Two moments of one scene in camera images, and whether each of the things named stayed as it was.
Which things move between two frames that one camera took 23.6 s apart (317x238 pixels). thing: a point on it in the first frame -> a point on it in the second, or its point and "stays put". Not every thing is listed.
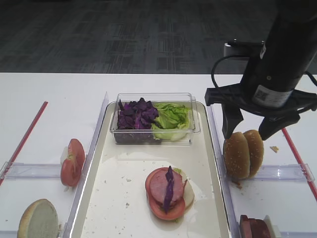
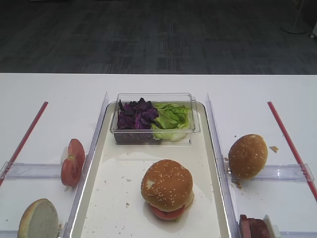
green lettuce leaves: x=173 y=121 stays put
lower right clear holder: x=299 y=234 stays put
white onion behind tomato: x=64 y=155 stays put
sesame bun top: x=236 y=155 -> x=167 y=185
